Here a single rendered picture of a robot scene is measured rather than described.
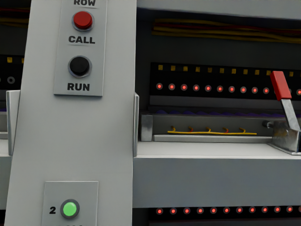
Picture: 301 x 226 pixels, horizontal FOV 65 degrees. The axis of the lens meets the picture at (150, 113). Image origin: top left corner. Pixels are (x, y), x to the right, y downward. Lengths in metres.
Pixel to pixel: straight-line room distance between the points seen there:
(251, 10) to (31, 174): 0.26
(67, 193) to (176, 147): 0.10
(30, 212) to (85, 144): 0.06
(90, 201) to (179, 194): 0.07
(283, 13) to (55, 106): 0.25
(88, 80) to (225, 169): 0.14
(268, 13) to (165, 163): 0.19
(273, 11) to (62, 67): 0.22
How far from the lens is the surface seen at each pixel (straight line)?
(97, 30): 0.23
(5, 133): 0.27
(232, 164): 0.22
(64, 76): 0.21
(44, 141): 0.21
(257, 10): 0.30
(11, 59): 0.42
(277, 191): 0.25
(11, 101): 0.21
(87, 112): 0.20
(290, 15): 0.32
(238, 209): 0.41
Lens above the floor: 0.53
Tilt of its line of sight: 12 degrees up
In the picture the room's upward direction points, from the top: straight up
